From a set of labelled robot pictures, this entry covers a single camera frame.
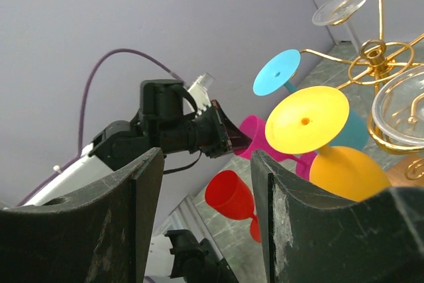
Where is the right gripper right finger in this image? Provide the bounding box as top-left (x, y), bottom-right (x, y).
top-left (250, 150), bottom-right (423, 282)

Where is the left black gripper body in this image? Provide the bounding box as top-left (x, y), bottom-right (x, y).
top-left (187, 99), bottom-right (232, 158)

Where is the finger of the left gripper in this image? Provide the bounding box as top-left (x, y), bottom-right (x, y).
top-left (218, 106), bottom-right (252, 154)

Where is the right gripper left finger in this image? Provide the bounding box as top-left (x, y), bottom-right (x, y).
top-left (1, 148), bottom-right (164, 282)

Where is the magenta plastic wine glass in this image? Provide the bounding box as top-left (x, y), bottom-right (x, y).
top-left (234, 115), bottom-right (317, 180)

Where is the yellow plastic wine glass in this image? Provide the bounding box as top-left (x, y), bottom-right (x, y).
top-left (265, 85), bottom-right (391, 201)

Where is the blue plastic wine glass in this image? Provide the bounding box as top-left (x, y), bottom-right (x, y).
top-left (252, 48), bottom-right (370, 151)

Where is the clear wine glass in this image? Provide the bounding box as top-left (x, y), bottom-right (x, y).
top-left (312, 0), bottom-right (367, 54)
top-left (371, 66), bottom-right (423, 147)

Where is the clear wine glass front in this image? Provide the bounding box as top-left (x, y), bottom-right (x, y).
top-left (312, 0), bottom-right (367, 54)

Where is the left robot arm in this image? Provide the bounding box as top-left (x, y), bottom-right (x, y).
top-left (21, 80), bottom-right (252, 205)

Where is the red plastic wine glass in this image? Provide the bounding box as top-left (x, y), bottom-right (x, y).
top-left (205, 170), bottom-right (261, 243)

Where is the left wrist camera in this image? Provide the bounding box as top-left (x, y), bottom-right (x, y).
top-left (187, 73), bottom-right (215, 116)

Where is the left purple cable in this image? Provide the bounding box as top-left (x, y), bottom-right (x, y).
top-left (15, 48), bottom-right (185, 207)

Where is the gold wire glass rack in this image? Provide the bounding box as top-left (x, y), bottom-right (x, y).
top-left (299, 0), bottom-right (424, 181)

